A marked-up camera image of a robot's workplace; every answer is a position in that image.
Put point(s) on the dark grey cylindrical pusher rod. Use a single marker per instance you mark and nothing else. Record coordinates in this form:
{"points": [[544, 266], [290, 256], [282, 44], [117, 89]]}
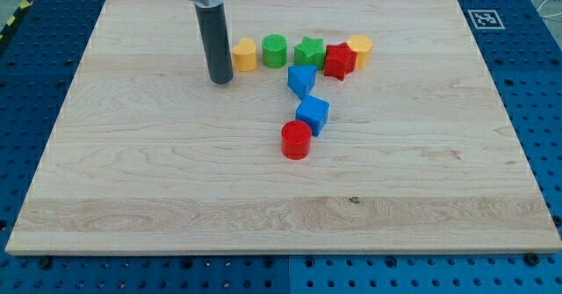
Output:
{"points": [[213, 30]]}

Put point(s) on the green cylinder block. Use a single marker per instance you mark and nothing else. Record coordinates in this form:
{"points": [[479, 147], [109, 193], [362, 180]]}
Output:
{"points": [[274, 48]]}

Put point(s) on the green star block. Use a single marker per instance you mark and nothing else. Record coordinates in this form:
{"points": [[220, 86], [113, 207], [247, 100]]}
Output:
{"points": [[310, 52]]}

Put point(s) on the red star block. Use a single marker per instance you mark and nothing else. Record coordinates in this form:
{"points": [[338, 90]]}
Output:
{"points": [[340, 60]]}

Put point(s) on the yellow heart block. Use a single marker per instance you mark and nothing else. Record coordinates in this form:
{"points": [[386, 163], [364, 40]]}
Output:
{"points": [[244, 55]]}

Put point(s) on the blue triangle block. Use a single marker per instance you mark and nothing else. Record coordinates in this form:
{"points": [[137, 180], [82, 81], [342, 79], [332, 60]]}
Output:
{"points": [[301, 79]]}

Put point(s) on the blue cube block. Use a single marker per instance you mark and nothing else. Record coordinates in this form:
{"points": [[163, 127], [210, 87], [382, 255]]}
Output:
{"points": [[314, 112]]}

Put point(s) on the red cylinder block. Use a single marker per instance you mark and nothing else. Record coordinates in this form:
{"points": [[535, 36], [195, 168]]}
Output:
{"points": [[296, 139]]}

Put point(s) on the yellow hexagon block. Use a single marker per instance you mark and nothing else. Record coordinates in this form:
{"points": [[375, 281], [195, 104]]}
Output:
{"points": [[363, 46]]}

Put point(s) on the light wooden board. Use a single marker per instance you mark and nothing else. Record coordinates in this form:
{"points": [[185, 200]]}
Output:
{"points": [[149, 157]]}

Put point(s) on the white fiducial marker tag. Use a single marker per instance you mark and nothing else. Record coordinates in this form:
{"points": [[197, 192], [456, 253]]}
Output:
{"points": [[484, 19]]}

